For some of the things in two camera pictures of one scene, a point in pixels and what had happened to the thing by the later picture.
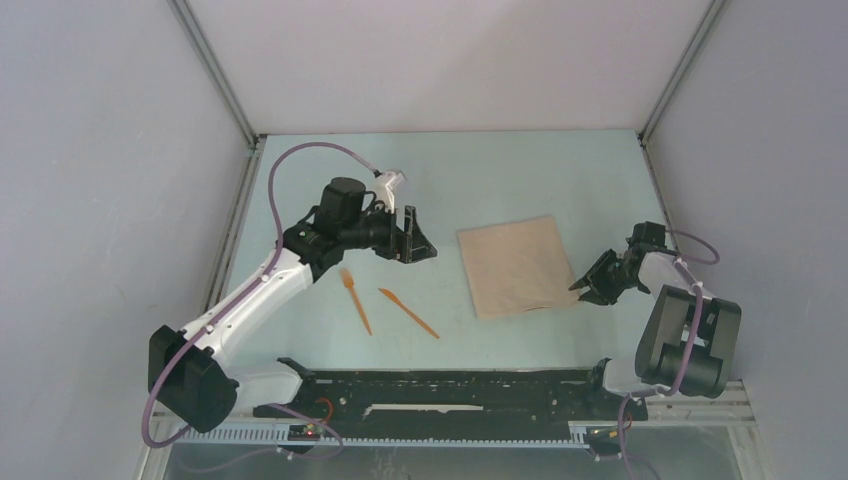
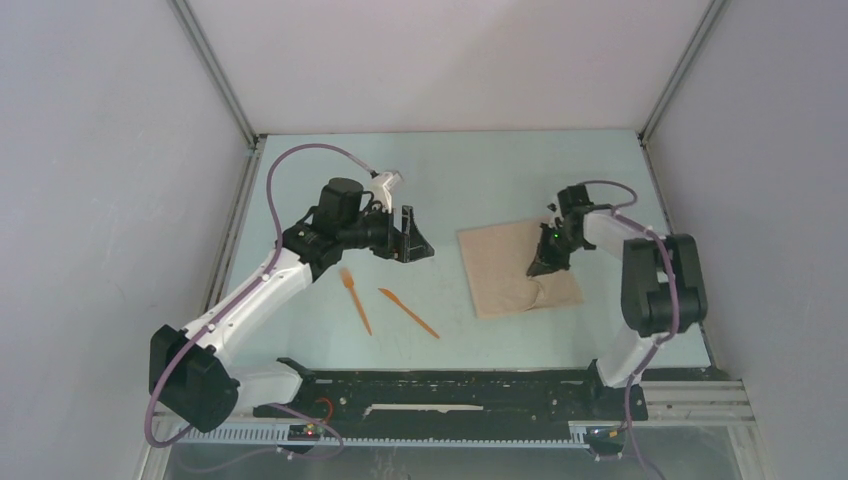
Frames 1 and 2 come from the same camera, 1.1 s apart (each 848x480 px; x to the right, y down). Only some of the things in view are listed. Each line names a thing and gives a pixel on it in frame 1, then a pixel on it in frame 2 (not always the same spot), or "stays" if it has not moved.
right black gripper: [596, 271] to [545, 262]
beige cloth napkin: [517, 266] stays
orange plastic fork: [347, 278] stays
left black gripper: [408, 247] stays
